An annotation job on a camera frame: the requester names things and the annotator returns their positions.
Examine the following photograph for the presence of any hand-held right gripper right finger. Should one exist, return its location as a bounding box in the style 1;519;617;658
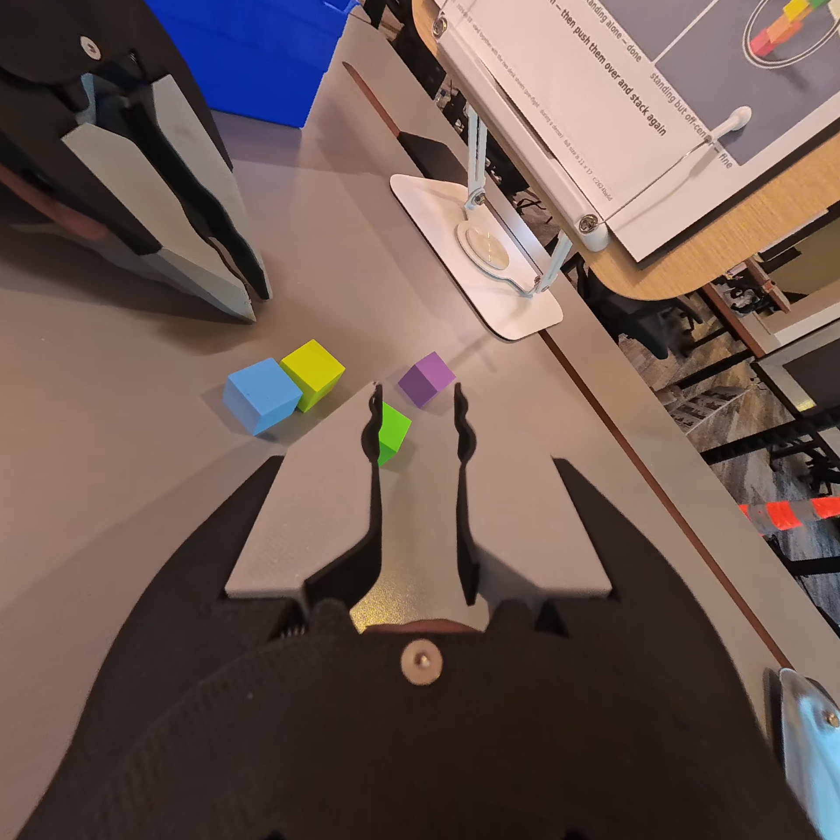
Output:
453;382;613;608

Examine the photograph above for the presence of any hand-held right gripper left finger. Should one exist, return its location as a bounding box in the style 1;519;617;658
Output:
225;382;384;611

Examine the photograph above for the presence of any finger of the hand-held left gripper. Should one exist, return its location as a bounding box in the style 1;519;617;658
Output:
61;122;258;324
121;73;273;301

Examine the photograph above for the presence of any green foam cube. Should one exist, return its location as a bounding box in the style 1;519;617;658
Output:
377;402;413;467

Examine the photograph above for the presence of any blue foam cube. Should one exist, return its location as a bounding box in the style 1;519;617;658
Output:
223;357;303;437

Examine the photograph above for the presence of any yellow foam cube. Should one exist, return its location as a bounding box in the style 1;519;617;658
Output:
280;339;346;413

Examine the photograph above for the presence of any purple foam cube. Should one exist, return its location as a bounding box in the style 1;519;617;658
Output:
398;352;456;409

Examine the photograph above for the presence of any blue plastic bin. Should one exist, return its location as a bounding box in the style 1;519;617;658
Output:
144;0;362;129

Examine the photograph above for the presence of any black and white printed sheet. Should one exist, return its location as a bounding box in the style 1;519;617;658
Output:
656;386;744;435

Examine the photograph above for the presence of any black office chair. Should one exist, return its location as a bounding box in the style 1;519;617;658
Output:
577;256;704;361

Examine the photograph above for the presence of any black table cover plate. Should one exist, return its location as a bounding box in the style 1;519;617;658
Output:
398;131;468;185

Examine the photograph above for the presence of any orange traffic cone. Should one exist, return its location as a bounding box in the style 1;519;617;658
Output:
738;495;840;532

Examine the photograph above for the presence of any grey desk with black legs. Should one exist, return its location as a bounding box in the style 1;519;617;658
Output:
699;203;840;473

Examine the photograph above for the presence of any shiny silver metal object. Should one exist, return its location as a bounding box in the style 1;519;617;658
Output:
764;666;840;840

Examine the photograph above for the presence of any white instruction sheet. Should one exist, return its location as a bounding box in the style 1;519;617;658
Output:
436;0;840;263

